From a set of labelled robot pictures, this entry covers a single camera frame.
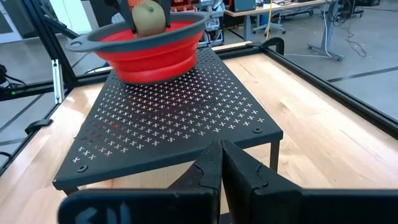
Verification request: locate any dark monitor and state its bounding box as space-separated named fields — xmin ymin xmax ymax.
xmin=233 ymin=0 xmax=256 ymax=12

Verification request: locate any black clamp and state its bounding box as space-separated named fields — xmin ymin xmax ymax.
xmin=24 ymin=118 xmax=53 ymax=135
xmin=261 ymin=37 xmax=285 ymax=56

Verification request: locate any wire shelf with clutter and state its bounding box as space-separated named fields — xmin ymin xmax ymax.
xmin=198 ymin=0 xmax=225 ymax=47

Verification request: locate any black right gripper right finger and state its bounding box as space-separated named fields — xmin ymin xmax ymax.
xmin=222 ymin=139 xmax=398 ymax=224

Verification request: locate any office chair base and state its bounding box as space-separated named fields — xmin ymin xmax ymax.
xmin=251 ymin=21 xmax=287 ymax=35

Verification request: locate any white cabinet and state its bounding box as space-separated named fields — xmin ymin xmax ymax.
xmin=49 ymin=0 xmax=94 ymax=35

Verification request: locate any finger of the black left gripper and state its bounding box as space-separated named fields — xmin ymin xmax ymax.
xmin=158 ymin=0 xmax=172 ymax=29
xmin=116 ymin=0 xmax=137 ymax=34

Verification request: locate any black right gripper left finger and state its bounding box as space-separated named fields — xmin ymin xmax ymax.
xmin=57 ymin=139 xmax=223 ymax=224

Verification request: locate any brown green kiwi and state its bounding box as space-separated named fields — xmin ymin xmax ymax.
xmin=131 ymin=0 xmax=167 ymax=39

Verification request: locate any wooden top desk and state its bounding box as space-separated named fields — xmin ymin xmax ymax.
xmin=223 ymin=0 xmax=346 ymax=62

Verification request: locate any black perforated metal shelf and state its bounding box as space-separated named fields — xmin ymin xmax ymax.
xmin=52 ymin=46 xmax=284 ymax=196

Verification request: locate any red grey collapsible colander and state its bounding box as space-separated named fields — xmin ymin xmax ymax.
xmin=65 ymin=11 xmax=210 ymax=85

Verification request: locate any yellow cable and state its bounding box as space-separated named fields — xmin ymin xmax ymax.
xmin=266 ymin=0 xmax=273 ymax=41

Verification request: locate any silver metal bracket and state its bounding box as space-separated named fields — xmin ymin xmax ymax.
xmin=52 ymin=58 xmax=65 ymax=104

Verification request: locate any black device with cables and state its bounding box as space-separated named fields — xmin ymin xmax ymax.
xmin=0 ymin=63 xmax=27 ymax=94

